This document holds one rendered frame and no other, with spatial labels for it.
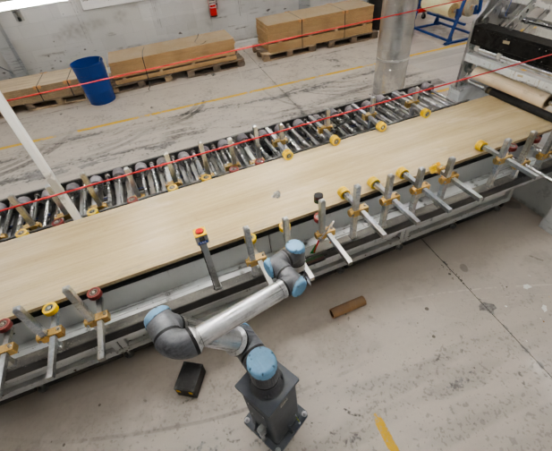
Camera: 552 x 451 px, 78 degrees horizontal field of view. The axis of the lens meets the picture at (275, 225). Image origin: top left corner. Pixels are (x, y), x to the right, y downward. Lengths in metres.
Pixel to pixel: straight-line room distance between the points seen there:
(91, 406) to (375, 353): 2.10
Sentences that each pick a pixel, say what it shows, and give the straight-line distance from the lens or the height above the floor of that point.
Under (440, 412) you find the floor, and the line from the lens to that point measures 2.78.
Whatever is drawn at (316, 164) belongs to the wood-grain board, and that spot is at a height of 0.90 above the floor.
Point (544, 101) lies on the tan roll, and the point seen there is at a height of 1.06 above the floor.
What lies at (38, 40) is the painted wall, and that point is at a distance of 9.03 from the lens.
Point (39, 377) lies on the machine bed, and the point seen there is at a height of 0.17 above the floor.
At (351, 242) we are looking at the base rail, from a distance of 2.51.
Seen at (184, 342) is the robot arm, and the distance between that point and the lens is 1.39.
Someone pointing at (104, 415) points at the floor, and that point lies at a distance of 3.01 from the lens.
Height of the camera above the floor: 2.53
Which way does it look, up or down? 44 degrees down
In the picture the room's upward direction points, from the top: 7 degrees counter-clockwise
